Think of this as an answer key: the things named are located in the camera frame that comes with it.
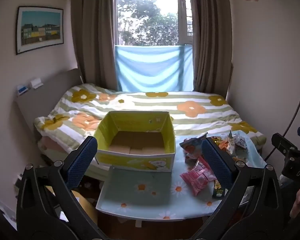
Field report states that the daisy print tablecloth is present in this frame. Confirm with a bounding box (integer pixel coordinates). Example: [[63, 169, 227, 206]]
[[95, 130, 268, 222]]

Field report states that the waffle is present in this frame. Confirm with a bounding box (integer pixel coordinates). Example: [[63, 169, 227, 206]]
[[216, 139, 232, 153]]

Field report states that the red silver snack bag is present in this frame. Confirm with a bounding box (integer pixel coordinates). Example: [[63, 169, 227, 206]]
[[179, 133, 208, 160]]

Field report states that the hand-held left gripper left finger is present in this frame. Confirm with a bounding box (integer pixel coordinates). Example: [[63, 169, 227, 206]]
[[16, 135, 103, 240]]

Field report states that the grey white snack bag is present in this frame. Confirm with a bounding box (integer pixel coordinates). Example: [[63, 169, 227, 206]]
[[231, 131, 250, 153]]

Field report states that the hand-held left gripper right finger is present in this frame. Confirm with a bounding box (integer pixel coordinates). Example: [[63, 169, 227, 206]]
[[197, 137, 284, 240]]

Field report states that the brown curtain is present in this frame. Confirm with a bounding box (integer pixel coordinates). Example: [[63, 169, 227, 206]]
[[70, 0, 119, 92], [187, 0, 234, 98]]

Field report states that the framed wall picture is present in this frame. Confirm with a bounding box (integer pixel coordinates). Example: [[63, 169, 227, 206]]
[[16, 6, 64, 55]]

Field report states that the window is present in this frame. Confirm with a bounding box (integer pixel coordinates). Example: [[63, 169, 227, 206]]
[[117, 0, 193, 47]]

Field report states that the pink snack packet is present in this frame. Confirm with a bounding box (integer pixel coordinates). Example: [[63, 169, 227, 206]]
[[180, 156, 217, 197]]

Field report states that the yellow green cardboard box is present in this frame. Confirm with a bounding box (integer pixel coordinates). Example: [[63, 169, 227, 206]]
[[93, 110, 176, 172]]

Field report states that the grey bed headboard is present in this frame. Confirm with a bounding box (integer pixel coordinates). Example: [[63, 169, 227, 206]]
[[14, 68, 84, 155]]

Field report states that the small blue white holder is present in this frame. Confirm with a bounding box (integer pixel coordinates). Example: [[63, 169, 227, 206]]
[[17, 85, 30, 97]]

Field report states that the light blue window cloth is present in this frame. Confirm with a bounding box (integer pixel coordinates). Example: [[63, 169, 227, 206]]
[[114, 44, 193, 92]]

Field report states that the small green snack packet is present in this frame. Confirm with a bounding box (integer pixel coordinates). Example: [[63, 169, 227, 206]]
[[212, 179, 227, 199]]

